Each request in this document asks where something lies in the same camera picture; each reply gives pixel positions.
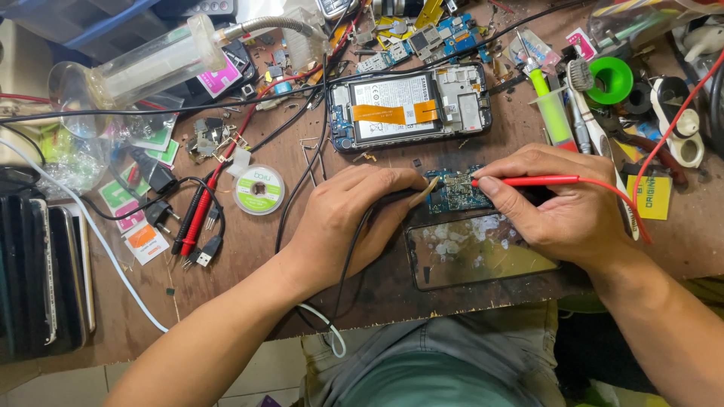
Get spare black test probe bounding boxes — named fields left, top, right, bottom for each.
left=171, top=185, right=206, bottom=256

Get white toothbrush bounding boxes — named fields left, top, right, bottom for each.
left=566, top=59, right=641, bottom=242

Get person's right hand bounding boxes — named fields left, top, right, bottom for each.
left=471, top=144, right=639, bottom=273

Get orange white wipe packet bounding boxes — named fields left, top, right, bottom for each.
left=122, top=221, right=170, bottom=267

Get red wire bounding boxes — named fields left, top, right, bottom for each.
left=631, top=52, right=724, bottom=241

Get red-handled pliers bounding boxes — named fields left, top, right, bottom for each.
left=598, top=112, right=689, bottom=188

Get red multimeter probe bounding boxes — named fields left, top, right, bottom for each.
left=471, top=174, right=654, bottom=245

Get white tape dispenser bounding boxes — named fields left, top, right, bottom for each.
left=649, top=76, right=706, bottom=169

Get clear plastic box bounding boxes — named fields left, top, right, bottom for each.
left=282, top=7, right=333, bottom=72

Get solder wick spool green label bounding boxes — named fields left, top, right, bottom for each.
left=232, top=164, right=286, bottom=217

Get person's left hand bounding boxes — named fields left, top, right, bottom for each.
left=284, top=164, right=440, bottom=296

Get blue phone circuit board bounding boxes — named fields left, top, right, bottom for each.
left=423, top=165, right=494, bottom=215

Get green white wipe packet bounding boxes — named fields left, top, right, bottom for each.
left=98, top=163, right=152, bottom=211
left=135, top=121, right=177, bottom=153
left=144, top=138, right=181, bottom=168

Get stack of phones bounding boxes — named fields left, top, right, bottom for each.
left=0, top=191, right=97, bottom=364

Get black power adapter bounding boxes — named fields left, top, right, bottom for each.
left=129, top=146, right=180, bottom=196

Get long black cable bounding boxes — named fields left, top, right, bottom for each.
left=0, top=0, right=592, bottom=125

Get pink white wipe packet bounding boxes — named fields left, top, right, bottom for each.
left=115, top=198, right=149, bottom=234

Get yellow label card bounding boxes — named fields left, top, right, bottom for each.
left=626, top=174, right=673, bottom=221

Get black phone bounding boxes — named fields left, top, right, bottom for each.
left=186, top=38, right=259, bottom=107

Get clear plastic container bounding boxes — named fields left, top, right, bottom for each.
left=587, top=0, right=724, bottom=53

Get green flux syringe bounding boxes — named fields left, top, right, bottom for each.
left=523, top=55, right=579, bottom=153

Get black power plug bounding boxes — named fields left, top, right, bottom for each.
left=144, top=199, right=183, bottom=234

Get crumpled clear plastic bag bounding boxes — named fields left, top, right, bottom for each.
left=38, top=121, right=115, bottom=200

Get black-rimmed phone glass panel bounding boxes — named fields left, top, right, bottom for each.
left=404, top=211, right=562, bottom=292

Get flexible metal hose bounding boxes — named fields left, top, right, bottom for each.
left=219, top=15, right=315, bottom=45

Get spare red test probe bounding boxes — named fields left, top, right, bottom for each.
left=180, top=6, right=365, bottom=266

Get black tape roll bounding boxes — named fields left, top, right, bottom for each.
left=621, top=81, right=655, bottom=116

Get small pink sticker card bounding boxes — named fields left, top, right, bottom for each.
left=565, top=26, right=598, bottom=62

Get green tape roll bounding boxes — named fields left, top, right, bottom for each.
left=586, top=56, right=635, bottom=106

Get opened smartphone with battery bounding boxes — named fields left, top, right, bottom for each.
left=327, top=61, right=493, bottom=155

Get clear plastic parts bag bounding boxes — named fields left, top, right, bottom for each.
left=506, top=28, right=562, bottom=75

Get metal tweezers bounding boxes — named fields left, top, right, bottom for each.
left=299, top=137, right=328, bottom=188

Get white cable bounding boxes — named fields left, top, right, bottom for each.
left=0, top=138, right=347, bottom=359

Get black multimeter probe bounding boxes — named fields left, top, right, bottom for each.
left=330, top=188, right=425, bottom=327

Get teal shirt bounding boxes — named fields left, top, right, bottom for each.
left=338, top=350, right=545, bottom=407

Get black USB connector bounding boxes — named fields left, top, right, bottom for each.
left=194, top=234, right=223, bottom=268

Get heap of metal shield parts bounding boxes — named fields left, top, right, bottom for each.
left=186, top=115, right=239, bottom=160

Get heap of phone circuit boards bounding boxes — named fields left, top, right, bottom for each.
left=355, top=10, right=494, bottom=74

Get clear plastic fume funnel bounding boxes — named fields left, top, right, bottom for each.
left=48, top=14, right=228, bottom=140

